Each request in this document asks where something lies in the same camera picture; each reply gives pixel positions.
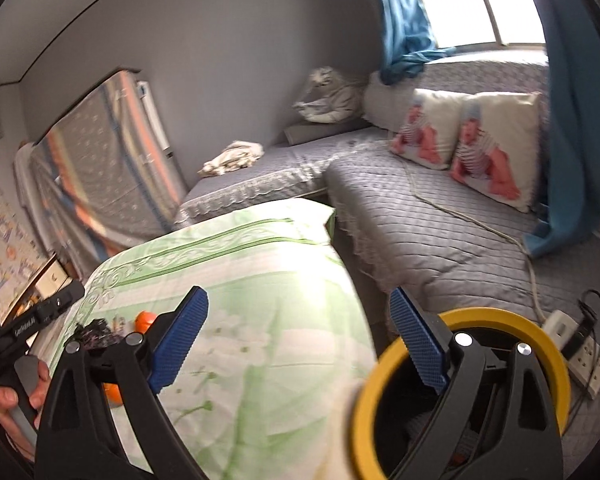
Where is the baby print pillow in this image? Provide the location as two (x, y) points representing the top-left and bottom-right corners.
(389, 89), (469, 170)
(451, 92), (541, 212)

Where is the cream crumpled cloth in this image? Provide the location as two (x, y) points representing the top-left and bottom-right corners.
(198, 140), (264, 178)

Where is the whole orange peel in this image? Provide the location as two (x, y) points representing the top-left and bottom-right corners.
(134, 311), (157, 334)

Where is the black plastic bag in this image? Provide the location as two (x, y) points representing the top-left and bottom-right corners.
(69, 318), (123, 350)

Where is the open orange peel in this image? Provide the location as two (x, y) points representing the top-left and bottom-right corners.
(102, 382), (123, 408)

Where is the white power strip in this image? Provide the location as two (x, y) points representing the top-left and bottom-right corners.
(543, 310), (600, 400)

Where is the blue curtain left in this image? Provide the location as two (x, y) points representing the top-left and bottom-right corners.
(379, 0), (455, 86)

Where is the blue curtain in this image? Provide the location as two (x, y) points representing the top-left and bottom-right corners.
(379, 0), (455, 86)
(524, 0), (600, 258)

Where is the grey flat cushion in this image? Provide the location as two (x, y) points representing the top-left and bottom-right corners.
(284, 117), (370, 145)

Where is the tiger plush toy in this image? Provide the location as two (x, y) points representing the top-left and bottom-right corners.
(292, 66), (364, 125)

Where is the blue curtain right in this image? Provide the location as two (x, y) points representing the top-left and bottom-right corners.
(524, 0), (600, 258)

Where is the cartoon print play mat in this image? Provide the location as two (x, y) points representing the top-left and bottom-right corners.
(0, 189), (46, 322)

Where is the window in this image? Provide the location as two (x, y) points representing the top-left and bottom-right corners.
(422, 0), (545, 48)

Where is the yellow rimmed trash bin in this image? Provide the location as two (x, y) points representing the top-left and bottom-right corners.
(351, 307), (571, 479)

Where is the right baby print pillow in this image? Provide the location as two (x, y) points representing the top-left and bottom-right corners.
(451, 92), (541, 212)

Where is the person's left hand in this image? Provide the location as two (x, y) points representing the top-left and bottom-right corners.
(0, 360), (50, 462)

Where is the beige power cord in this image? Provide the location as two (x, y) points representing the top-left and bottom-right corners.
(402, 159), (549, 323)

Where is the striped grey folded mattress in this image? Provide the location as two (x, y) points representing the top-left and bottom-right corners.
(14, 70), (185, 280)

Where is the white low cabinet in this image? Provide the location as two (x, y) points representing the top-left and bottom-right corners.
(1, 255), (72, 325)

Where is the left baby print pillow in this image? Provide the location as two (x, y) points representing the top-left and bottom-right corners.
(389, 89), (469, 170)

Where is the green floral table cloth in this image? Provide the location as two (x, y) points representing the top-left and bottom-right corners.
(34, 198), (376, 479)

